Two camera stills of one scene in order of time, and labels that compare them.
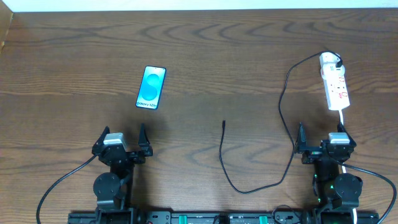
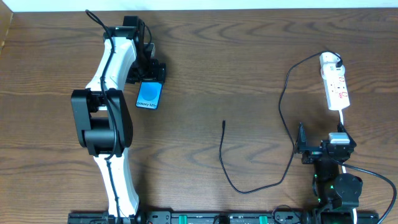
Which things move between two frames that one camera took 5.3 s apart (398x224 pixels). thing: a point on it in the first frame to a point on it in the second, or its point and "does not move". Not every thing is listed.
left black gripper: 125,154 to 154,72
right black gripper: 321,151 does not move
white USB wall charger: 330,71 does not move
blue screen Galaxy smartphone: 150,87 does not move
